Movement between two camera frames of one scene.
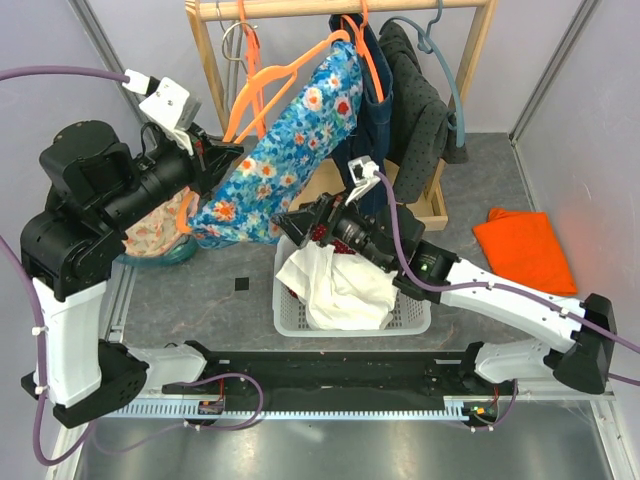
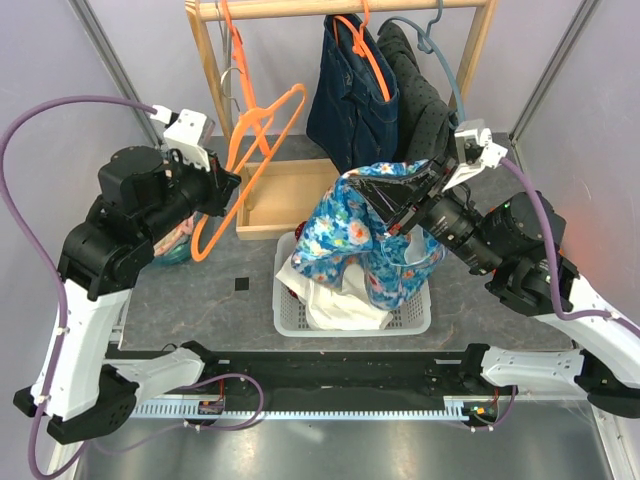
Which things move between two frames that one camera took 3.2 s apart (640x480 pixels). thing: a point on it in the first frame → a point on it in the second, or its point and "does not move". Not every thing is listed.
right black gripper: x=296 y=225 → x=397 y=197
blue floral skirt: x=310 y=144 → x=344 y=227
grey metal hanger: x=230 y=52 → x=227 y=40
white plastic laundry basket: x=410 y=315 does not move
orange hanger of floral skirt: x=288 y=72 → x=301 y=91
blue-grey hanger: x=428 y=47 does not move
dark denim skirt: x=367 y=134 does not move
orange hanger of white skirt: x=252 y=44 → x=255 y=113
